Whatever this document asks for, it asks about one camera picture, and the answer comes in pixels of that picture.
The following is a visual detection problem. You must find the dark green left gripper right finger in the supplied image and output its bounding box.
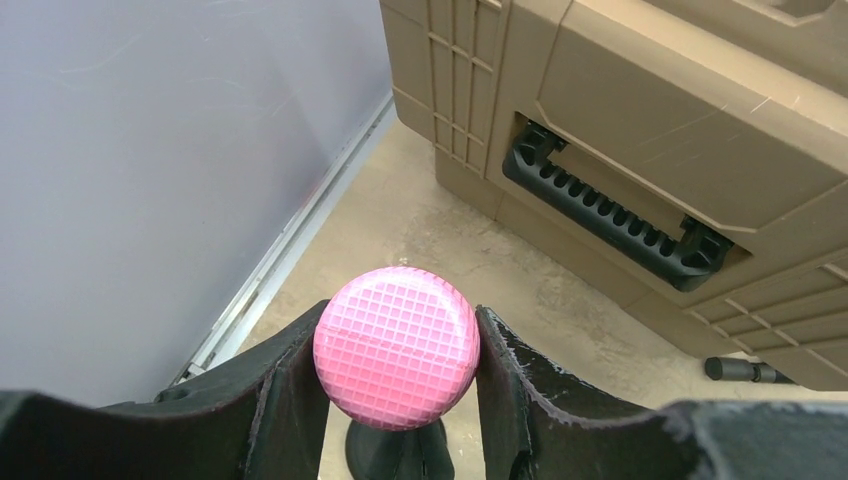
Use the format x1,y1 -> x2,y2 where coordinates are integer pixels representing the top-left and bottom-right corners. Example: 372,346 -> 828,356
476,306 -> 847,479

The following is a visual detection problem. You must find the tan plastic hard case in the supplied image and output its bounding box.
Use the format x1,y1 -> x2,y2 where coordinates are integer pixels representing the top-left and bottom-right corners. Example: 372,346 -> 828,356
380,1 -> 847,391

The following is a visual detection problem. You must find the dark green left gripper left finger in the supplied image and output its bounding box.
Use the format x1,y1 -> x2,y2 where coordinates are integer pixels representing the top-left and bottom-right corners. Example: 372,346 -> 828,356
1,302 -> 329,479

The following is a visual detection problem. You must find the black cylindrical adapter piece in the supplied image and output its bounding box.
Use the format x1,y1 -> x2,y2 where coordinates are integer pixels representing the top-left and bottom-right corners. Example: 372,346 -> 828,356
703,357 -> 794,385

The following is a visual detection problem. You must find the black case carry handle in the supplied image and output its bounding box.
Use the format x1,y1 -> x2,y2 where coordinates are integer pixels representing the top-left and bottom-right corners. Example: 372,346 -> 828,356
502,120 -> 734,292

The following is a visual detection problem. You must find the pink microphone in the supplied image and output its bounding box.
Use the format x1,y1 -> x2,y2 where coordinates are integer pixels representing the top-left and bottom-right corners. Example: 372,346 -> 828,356
313,266 -> 481,431

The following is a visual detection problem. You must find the black round base stand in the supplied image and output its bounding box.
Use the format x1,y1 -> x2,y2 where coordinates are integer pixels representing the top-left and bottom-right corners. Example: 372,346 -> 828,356
345,420 -> 455,480

